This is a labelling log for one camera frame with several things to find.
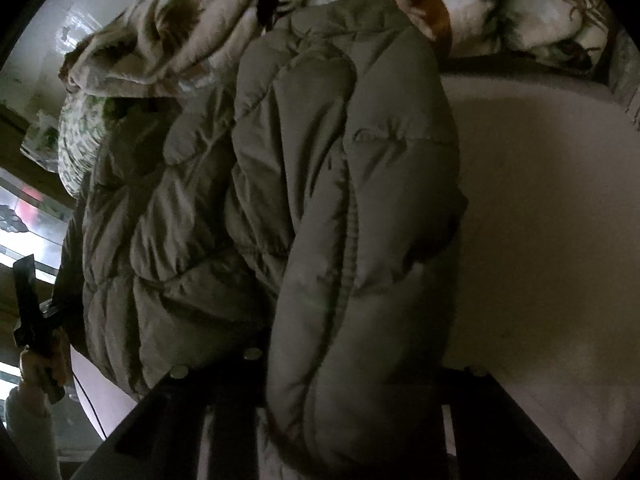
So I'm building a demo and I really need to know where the green checkered pillow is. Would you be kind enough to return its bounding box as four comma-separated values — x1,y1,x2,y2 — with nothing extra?
58,92,116,198

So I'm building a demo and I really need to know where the pink bed mattress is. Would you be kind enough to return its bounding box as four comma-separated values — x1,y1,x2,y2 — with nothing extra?
69,56,640,480

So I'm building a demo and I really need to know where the left hand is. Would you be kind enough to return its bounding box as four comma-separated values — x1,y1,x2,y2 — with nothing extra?
20,330,72,404

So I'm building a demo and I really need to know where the white fluffy left sleeve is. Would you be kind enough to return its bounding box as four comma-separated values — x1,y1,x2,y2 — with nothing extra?
4,386,62,480

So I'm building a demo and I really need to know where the striped floral cushion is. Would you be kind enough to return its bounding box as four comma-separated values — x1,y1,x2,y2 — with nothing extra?
608,30,640,130

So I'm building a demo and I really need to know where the leaf print blanket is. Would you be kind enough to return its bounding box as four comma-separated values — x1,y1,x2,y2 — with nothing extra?
60,0,613,98

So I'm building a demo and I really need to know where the black cable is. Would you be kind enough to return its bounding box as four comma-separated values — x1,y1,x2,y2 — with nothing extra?
69,368,109,441

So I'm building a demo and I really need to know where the stained glass window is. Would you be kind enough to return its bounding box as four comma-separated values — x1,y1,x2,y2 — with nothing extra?
1,169,73,370

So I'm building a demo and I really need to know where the olive green puffer jacket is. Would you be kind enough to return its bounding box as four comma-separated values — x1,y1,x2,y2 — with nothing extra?
53,23,465,479

